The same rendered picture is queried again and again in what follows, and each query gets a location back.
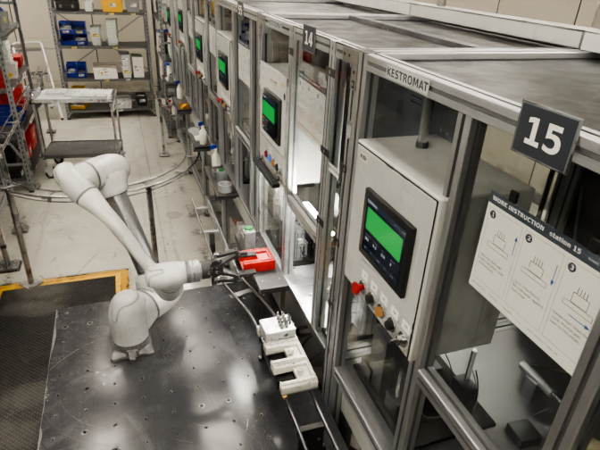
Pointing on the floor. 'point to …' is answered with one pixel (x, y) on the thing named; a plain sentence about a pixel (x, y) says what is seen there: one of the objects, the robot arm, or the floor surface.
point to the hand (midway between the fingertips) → (249, 262)
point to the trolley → (85, 148)
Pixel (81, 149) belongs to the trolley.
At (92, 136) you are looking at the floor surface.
